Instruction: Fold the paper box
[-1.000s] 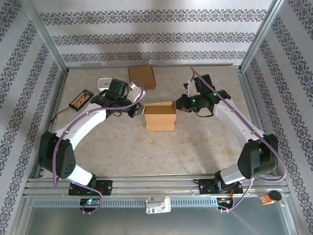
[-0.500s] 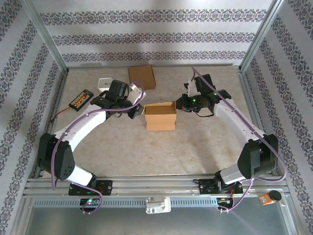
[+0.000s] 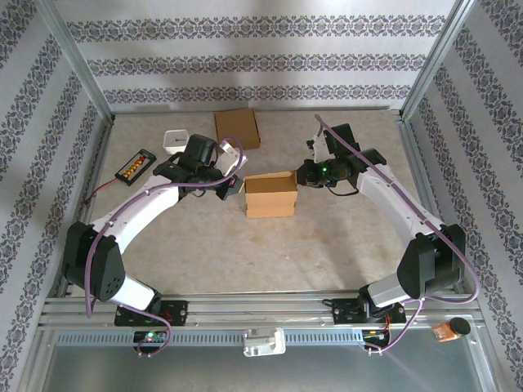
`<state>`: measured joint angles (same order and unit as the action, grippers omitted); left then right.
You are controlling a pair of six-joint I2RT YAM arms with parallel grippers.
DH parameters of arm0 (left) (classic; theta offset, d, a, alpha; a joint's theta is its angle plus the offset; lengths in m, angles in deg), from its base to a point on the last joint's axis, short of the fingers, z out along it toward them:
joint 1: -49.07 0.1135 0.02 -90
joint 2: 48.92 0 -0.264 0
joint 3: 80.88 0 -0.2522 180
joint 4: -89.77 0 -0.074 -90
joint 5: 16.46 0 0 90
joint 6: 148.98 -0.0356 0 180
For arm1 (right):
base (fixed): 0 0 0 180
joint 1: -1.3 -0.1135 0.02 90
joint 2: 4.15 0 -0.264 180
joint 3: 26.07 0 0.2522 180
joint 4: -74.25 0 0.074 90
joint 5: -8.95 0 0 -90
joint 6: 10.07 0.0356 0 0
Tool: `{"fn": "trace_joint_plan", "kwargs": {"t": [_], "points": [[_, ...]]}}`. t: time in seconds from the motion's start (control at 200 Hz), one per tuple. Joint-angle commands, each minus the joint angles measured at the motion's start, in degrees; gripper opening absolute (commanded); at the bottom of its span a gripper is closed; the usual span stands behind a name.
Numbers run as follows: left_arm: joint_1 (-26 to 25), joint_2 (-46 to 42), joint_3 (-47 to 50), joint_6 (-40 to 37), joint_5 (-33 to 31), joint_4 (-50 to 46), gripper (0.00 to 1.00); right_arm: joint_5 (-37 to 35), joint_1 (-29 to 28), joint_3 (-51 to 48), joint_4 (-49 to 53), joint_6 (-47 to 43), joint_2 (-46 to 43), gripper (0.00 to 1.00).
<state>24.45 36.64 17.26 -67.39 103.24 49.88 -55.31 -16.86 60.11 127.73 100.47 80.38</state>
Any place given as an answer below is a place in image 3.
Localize brown cardboard box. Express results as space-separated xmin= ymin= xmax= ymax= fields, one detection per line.
xmin=243 ymin=170 xmax=299 ymax=220
xmin=214 ymin=108 xmax=262 ymax=151

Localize white square clock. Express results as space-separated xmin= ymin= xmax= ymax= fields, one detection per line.
xmin=163 ymin=129 xmax=190 ymax=155

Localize black charger board yellow plugs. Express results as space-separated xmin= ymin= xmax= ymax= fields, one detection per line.
xmin=114 ymin=149 xmax=159 ymax=184

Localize controller board with green light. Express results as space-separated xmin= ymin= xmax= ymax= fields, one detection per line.
xmin=133 ymin=329 xmax=168 ymax=344

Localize orange bottle with black cap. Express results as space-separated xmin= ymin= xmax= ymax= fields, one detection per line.
xmin=432 ymin=316 xmax=473 ymax=342

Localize grey metal sheet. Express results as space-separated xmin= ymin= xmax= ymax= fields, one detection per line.
xmin=24 ymin=326 xmax=499 ymax=392

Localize aluminium wall foot rail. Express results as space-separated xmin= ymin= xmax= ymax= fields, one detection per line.
xmin=112 ymin=105 xmax=405 ymax=119

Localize aluminium side rail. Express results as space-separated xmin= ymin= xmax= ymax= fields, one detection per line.
xmin=398 ymin=118 xmax=467 ymax=294
xmin=56 ymin=118 xmax=116 ymax=296

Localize red black wire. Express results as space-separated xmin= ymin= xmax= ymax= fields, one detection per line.
xmin=83 ymin=179 xmax=119 ymax=205

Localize aluminium frame post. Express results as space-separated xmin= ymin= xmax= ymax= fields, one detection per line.
xmin=401 ymin=0 xmax=477 ymax=119
xmin=38 ymin=0 xmax=116 ymax=119

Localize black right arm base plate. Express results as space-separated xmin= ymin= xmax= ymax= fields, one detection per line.
xmin=333 ymin=297 xmax=408 ymax=326

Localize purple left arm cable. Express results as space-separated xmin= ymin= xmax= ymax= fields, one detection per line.
xmin=85 ymin=136 xmax=246 ymax=359

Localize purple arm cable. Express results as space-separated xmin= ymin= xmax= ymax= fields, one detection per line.
xmin=85 ymin=136 xmax=246 ymax=359
xmin=314 ymin=114 xmax=482 ymax=355

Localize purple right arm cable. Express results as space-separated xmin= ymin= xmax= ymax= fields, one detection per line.
xmin=314 ymin=114 xmax=482 ymax=355

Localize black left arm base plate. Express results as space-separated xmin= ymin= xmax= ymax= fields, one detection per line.
xmin=114 ymin=300 xmax=190 ymax=327

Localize long aluminium base rail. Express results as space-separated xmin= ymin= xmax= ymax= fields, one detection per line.
xmin=38 ymin=292 xmax=485 ymax=330

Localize grey slotted cable duct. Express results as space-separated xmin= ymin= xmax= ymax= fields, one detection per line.
xmin=55 ymin=329 xmax=364 ymax=348

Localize white plastic bracket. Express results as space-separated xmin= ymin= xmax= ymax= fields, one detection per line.
xmin=243 ymin=327 xmax=286 ymax=358

